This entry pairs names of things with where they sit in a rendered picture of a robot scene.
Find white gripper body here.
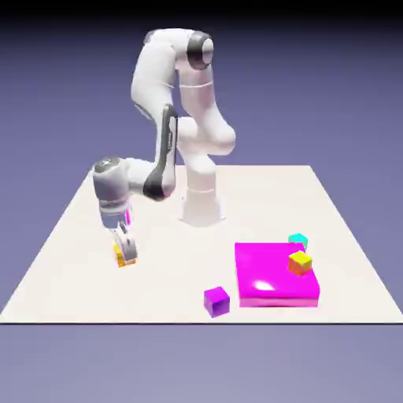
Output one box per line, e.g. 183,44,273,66
99,204,134,232

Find small orange cube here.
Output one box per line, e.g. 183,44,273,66
113,242,137,269

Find small purple cube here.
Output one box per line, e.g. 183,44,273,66
203,285,231,319

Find small cyan cube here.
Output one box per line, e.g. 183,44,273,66
287,232,309,252

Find small yellow cube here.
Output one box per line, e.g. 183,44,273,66
287,250,313,278

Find large magenta box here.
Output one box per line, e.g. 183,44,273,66
234,241,321,309

